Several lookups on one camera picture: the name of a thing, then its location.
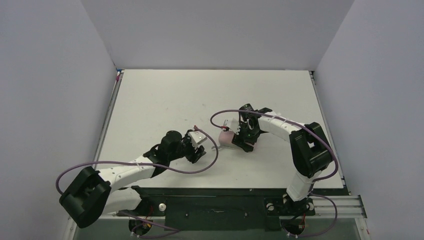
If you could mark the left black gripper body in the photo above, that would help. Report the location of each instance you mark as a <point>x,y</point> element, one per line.
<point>193,152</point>

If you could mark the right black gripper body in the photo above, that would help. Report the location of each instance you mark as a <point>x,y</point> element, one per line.
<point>244,139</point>

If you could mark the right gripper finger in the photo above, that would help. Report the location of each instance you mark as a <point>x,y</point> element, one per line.
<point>236,140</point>
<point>247,146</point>

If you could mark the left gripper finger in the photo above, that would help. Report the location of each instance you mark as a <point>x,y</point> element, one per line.
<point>195,157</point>
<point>200,151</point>

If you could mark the pink umbrella case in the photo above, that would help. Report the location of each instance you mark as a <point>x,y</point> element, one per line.
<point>225,138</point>

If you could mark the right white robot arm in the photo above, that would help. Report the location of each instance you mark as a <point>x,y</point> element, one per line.
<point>308,143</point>

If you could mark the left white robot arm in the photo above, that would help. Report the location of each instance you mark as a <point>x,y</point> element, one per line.
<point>95,192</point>

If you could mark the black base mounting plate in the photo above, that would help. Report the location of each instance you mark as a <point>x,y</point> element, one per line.
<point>219,213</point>

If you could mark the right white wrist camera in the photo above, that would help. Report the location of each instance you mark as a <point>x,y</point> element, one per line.
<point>233,125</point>

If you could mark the aluminium extrusion rail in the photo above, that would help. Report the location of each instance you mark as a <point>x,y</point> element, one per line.
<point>147,103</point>

